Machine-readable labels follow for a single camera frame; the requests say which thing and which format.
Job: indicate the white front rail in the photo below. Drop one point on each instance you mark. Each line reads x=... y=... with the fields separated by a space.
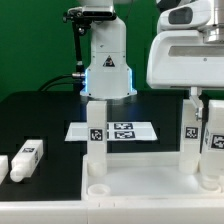
x=180 y=211

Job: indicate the black camera stand pole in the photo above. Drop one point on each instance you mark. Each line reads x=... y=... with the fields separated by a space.
x=79 y=68

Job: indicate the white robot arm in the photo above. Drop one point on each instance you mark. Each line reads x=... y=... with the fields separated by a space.
x=108 y=75

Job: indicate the black camera on stand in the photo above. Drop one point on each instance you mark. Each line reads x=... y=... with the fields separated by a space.
x=91 y=13

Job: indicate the white desk top tray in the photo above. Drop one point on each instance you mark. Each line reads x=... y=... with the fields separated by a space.
x=142 y=176

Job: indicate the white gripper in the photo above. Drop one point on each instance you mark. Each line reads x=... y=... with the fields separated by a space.
x=188 y=50

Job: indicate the white flat base plate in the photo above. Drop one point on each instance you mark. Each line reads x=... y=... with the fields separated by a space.
x=116 y=131

